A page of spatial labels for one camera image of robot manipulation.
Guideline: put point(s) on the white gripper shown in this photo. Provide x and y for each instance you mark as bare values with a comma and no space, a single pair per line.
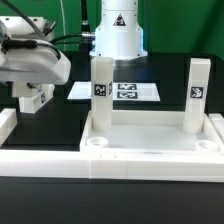
26,57

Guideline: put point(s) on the white desk tabletop panel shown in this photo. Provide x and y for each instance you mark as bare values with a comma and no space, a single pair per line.
151,132

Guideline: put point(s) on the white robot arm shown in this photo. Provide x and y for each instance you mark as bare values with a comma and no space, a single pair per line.
118,36

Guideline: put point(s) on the white marker sheet with tags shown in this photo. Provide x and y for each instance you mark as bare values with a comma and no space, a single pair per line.
120,91

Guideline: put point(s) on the white U-shaped obstacle fence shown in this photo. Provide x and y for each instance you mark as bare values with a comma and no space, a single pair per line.
126,166

